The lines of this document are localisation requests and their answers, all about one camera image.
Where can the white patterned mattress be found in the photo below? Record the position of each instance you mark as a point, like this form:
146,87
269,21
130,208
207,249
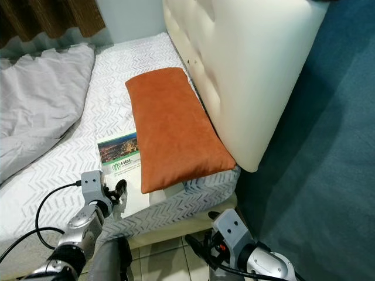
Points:
111,93

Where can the cream tufted headboard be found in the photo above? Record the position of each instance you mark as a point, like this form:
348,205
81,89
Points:
252,70

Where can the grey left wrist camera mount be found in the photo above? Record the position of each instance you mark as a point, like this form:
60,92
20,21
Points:
94,185

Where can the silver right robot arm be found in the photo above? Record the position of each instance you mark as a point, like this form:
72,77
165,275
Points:
272,263

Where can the brown pleated curtain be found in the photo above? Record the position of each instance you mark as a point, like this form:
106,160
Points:
47,17

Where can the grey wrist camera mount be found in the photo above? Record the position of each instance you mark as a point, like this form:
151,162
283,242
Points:
231,225
94,185

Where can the grey crumpled duvet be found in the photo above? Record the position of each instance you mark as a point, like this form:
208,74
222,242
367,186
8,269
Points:
35,105

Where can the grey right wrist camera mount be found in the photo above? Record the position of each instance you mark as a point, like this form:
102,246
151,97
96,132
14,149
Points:
231,225

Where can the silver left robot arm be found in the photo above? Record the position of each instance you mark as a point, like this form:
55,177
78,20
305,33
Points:
88,225

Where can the orange pillow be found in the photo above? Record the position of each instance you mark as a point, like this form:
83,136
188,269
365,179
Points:
176,129

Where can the cream bed base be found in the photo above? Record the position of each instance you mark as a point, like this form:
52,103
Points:
176,225

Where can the robot left leg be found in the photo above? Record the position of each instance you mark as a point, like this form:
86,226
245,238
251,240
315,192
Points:
108,263

